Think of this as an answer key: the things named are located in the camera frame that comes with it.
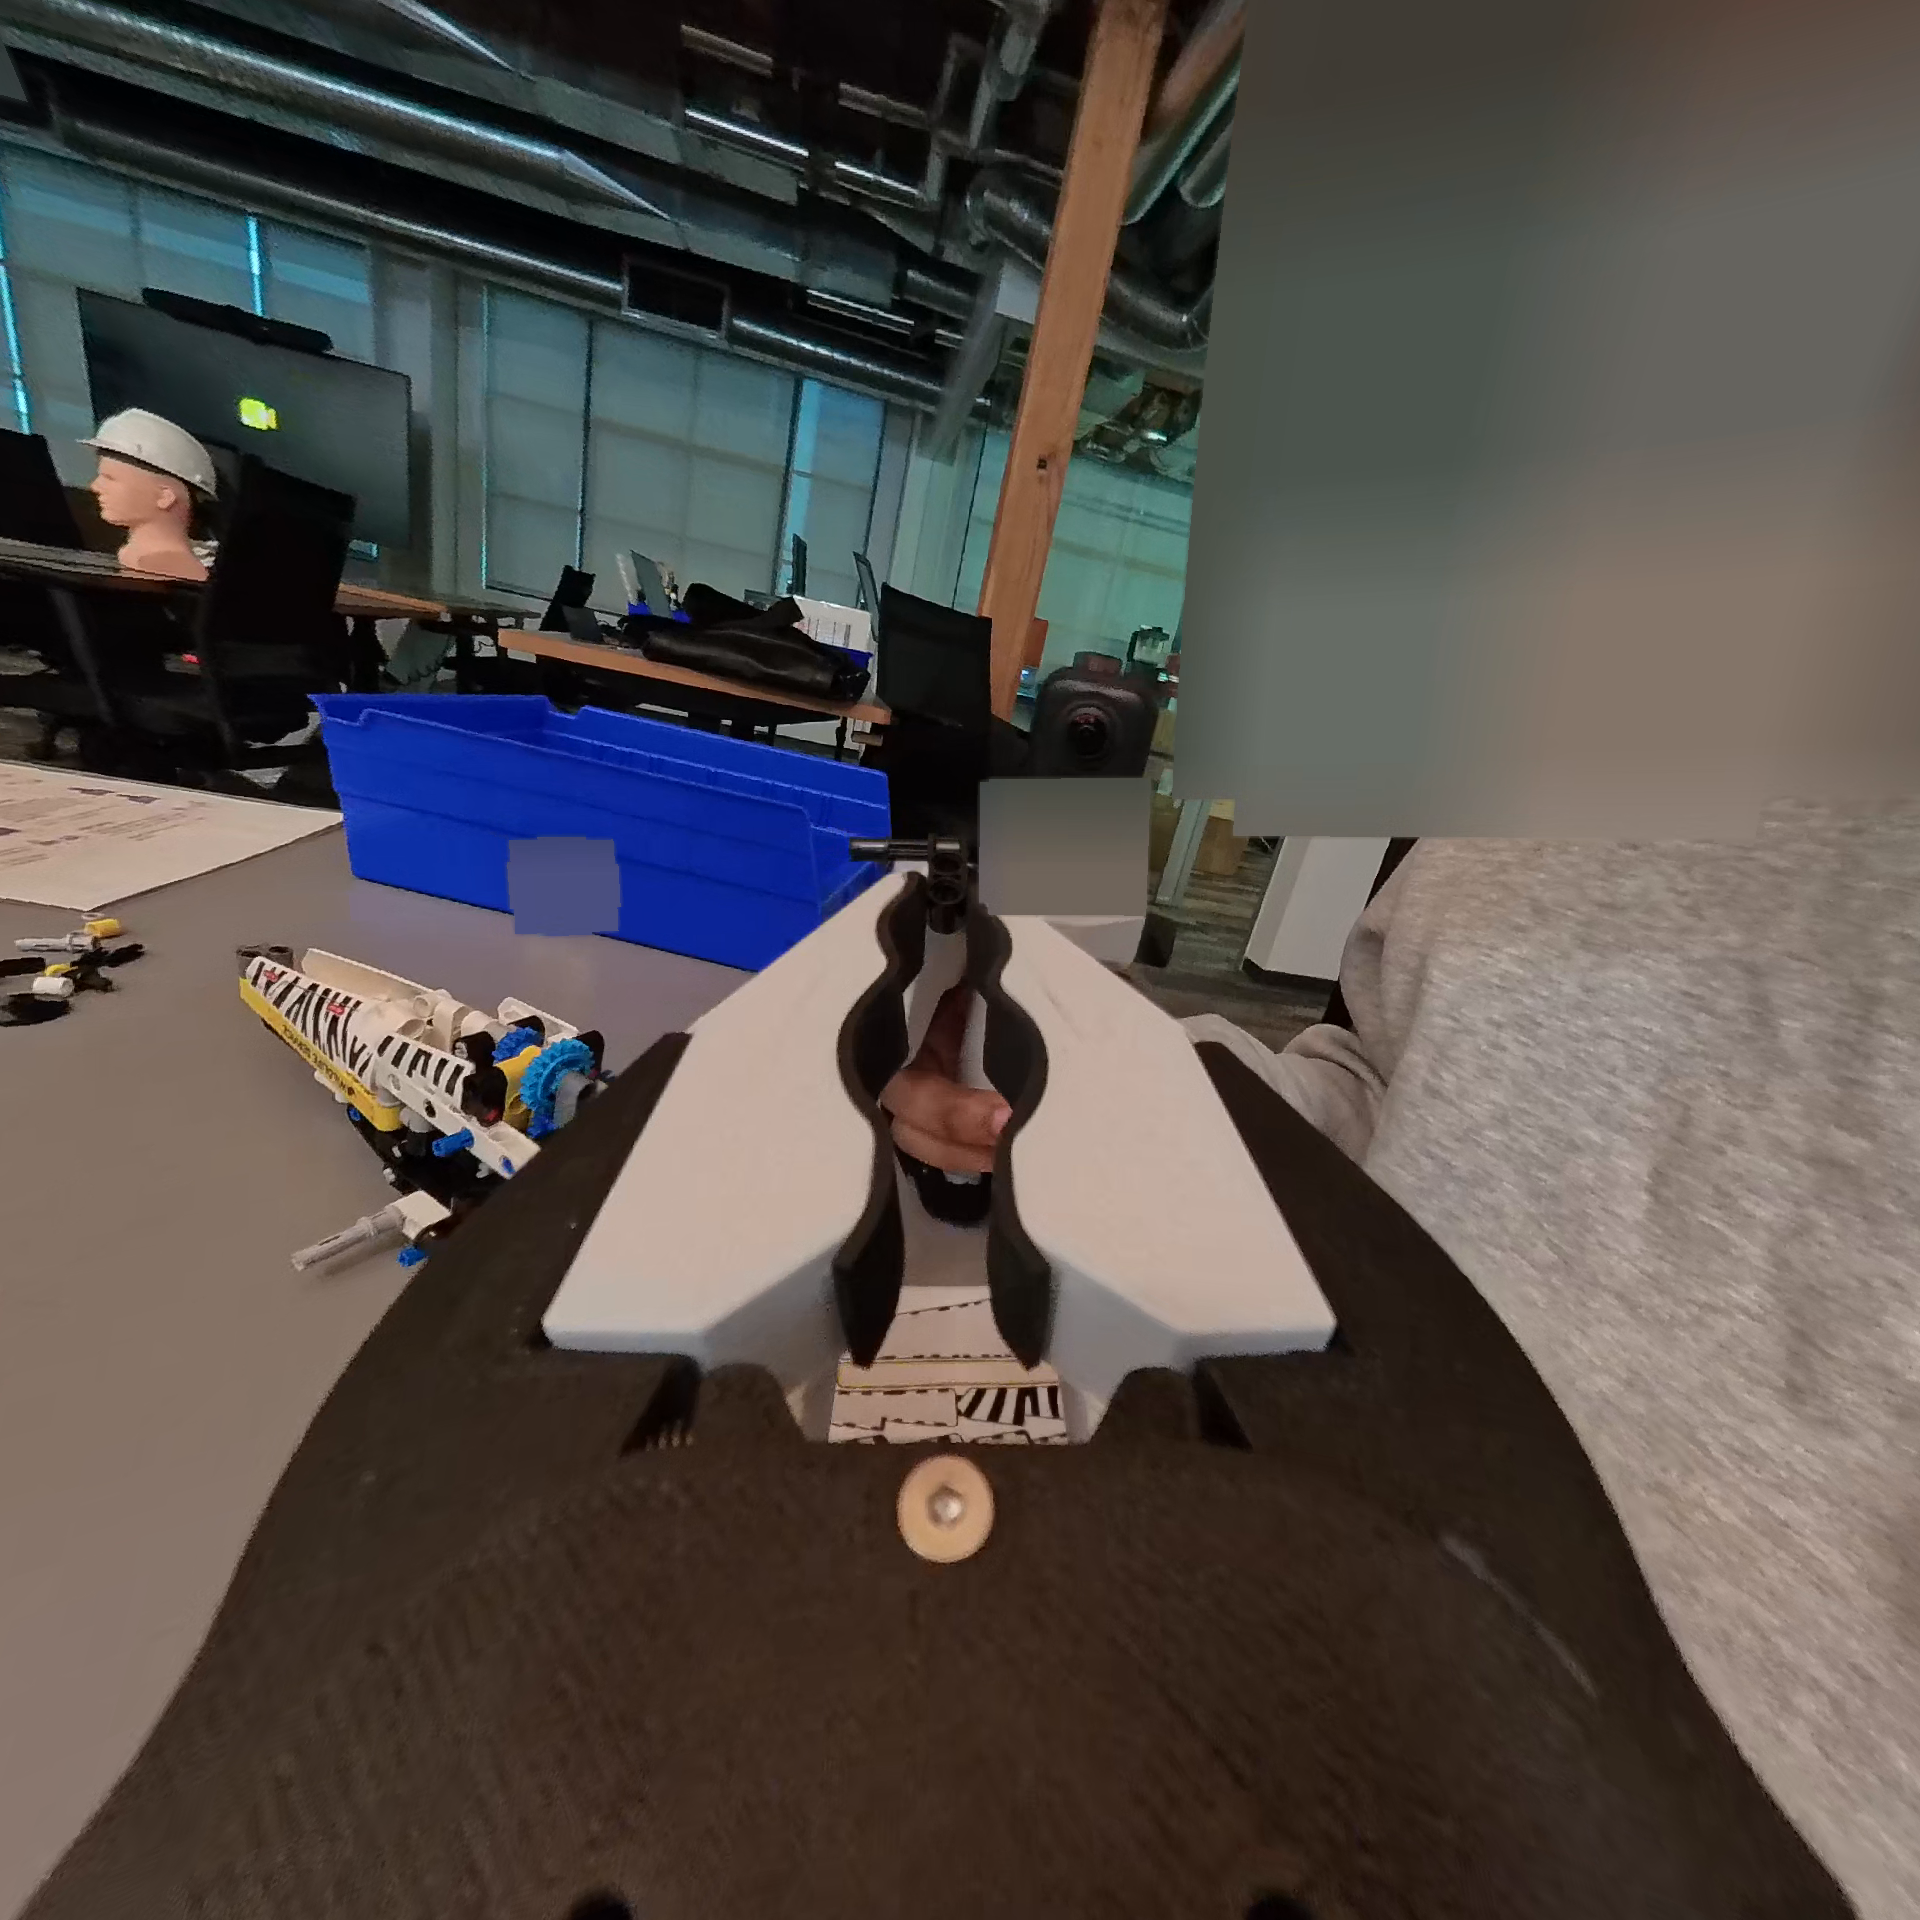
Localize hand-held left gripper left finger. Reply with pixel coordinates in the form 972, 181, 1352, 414
540, 870, 927, 1445

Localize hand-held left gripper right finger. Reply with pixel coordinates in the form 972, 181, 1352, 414
968, 901, 1339, 1445

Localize black lego connector piece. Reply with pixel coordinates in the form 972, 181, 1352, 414
848, 834, 976, 945

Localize lego helicopter model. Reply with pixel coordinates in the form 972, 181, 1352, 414
237, 939, 612, 1279

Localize person's right forearm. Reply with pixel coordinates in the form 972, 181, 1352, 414
1178, 1009, 1390, 1164

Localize scattered small lego pieces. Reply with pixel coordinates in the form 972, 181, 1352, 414
0, 909, 148, 1030

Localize person's right hand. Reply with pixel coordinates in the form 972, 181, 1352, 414
885, 990, 1011, 1179

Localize black office chair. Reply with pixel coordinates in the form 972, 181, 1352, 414
192, 454, 362, 781
874, 582, 999, 812

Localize zebra sticker sheet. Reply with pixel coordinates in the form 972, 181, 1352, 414
827, 1285, 1072, 1450

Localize black bag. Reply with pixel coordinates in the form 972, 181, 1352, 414
643, 582, 876, 701

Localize blue plastic bin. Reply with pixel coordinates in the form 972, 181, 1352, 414
311, 692, 895, 974

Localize wooden office desk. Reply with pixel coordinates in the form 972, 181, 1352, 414
495, 625, 895, 730

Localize white printed paper sheet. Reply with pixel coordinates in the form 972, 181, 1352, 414
0, 758, 346, 911

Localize mannequin head with white helmet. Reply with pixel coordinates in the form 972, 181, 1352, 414
78, 406, 222, 586

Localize wooden post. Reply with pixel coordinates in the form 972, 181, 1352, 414
976, 0, 1175, 681

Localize black wall monitor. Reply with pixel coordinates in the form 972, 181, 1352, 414
75, 289, 414, 549

